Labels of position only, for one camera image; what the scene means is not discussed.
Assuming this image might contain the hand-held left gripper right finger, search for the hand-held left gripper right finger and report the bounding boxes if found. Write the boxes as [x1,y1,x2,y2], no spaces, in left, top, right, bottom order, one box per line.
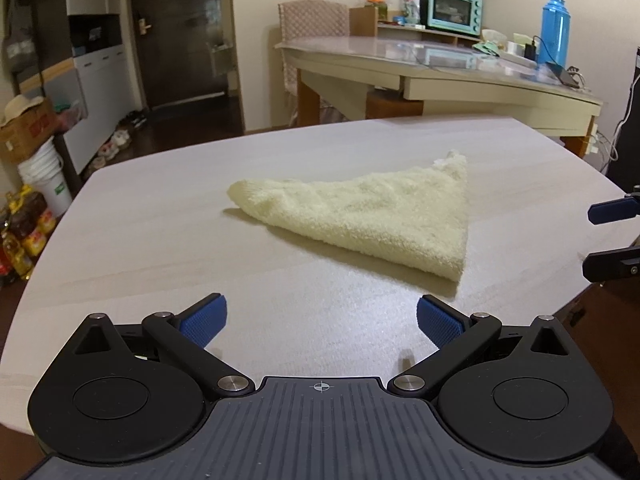
[389,295,573,401]

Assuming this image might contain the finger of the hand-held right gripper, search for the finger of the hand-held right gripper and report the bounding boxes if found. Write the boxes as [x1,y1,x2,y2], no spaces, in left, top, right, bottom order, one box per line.
[587,185,640,224]
[582,245,640,283]

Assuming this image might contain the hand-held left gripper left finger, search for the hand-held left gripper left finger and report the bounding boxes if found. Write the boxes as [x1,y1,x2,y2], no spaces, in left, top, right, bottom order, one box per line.
[64,294,255,401]

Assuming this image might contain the cream terry towel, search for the cream terry towel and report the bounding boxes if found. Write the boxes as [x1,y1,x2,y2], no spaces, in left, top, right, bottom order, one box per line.
[227,149,471,283]

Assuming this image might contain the dark tall furniture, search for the dark tall furniture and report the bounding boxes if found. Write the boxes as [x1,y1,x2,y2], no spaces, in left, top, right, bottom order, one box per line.
[605,45,640,193]

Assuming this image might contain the dark smartphone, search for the dark smartphone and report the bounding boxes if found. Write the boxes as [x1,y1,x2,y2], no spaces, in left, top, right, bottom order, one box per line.
[546,61,576,86]

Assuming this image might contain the beige dining table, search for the beige dining table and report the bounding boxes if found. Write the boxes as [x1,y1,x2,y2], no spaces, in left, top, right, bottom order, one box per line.
[274,35,603,158]

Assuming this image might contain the blue thermos jug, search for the blue thermos jug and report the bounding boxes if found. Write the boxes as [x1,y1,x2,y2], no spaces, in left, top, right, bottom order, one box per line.
[539,0,571,68]

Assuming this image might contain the group of cooking oil bottles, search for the group of cooking oil bottles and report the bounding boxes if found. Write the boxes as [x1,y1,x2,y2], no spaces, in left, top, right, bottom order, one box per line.
[0,185,57,283]

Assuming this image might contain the row of shoes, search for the row of shoes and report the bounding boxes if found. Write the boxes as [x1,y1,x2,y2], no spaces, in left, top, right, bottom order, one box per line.
[92,109,148,168]

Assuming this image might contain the white plastic bucket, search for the white plastic bucket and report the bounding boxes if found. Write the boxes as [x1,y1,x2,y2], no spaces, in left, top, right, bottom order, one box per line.
[19,137,73,217]

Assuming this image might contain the brown cardboard box red print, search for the brown cardboard box red print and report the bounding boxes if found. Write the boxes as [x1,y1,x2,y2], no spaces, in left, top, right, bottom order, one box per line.
[0,97,58,163]

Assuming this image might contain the teal toaster oven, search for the teal toaster oven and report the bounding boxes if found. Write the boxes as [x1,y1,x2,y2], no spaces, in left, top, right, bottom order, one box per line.
[425,0,483,36]

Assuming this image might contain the glass-topped dining table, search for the glass-topped dining table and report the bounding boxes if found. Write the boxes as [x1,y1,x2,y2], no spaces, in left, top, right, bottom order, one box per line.
[277,35,601,96]

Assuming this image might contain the grey and white cabinet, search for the grey and white cabinet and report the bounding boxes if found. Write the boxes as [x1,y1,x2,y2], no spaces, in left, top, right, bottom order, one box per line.
[0,0,131,176]

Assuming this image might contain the straw hat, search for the straw hat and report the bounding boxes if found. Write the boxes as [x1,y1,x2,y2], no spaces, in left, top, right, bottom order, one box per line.
[0,94,45,126]

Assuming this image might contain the dark wooden door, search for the dark wooden door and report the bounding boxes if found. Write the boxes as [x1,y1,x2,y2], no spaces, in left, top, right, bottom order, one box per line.
[129,0,238,108]

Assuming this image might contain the wooden desktop shelf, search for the wooden desktop shelf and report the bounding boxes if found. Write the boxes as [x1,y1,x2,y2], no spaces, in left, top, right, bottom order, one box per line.
[349,6,483,46]

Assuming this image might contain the quilted beige chair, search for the quilted beige chair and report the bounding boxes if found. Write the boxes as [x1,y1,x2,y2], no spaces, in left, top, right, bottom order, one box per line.
[277,0,349,111]

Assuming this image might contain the hanging grey plastic bag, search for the hanging grey plastic bag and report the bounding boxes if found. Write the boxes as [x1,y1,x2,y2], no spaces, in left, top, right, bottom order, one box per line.
[2,0,38,76]

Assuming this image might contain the white power cable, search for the white power cable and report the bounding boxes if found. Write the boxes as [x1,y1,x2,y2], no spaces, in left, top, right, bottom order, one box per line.
[597,105,632,161]

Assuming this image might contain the black charging cable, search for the black charging cable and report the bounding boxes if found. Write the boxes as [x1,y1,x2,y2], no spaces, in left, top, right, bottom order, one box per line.
[532,35,563,73]

